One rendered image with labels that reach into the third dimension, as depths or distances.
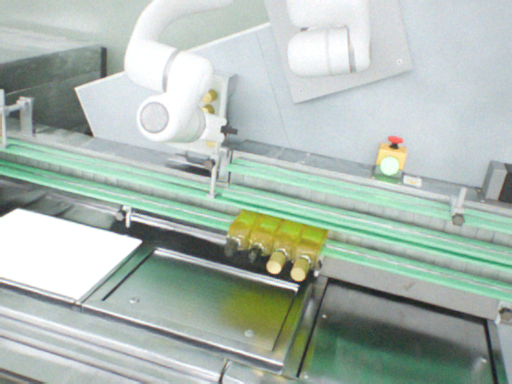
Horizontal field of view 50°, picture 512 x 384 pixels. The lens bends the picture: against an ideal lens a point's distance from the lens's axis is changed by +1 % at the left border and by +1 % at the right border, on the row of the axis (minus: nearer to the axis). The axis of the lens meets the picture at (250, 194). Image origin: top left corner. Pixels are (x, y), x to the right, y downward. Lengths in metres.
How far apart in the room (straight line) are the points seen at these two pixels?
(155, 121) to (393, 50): 0.76
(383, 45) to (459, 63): 0.19
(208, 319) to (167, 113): 0.56
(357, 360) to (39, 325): 0.70
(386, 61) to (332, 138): 0.25
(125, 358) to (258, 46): 0.87
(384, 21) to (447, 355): 0.82
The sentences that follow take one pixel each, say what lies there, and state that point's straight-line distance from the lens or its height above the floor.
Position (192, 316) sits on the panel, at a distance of 1.27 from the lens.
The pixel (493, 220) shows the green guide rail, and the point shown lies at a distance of 1.41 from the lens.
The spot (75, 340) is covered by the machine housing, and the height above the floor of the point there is 1.40.
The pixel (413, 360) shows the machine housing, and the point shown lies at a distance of 1.35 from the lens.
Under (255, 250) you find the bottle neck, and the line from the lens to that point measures 1.27.
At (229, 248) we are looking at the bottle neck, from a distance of 1.31.
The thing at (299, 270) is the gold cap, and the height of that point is 1.16.
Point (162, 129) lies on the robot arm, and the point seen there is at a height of 1.46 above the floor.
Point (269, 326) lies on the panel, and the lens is 1.27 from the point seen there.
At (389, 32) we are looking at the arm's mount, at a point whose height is 0.77.
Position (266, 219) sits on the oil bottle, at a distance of 1.38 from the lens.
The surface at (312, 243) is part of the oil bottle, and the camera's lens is 1.31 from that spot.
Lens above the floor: 2.22
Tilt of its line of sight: 63 degrees down
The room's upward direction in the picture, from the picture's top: 140 degrees counter-clockwise
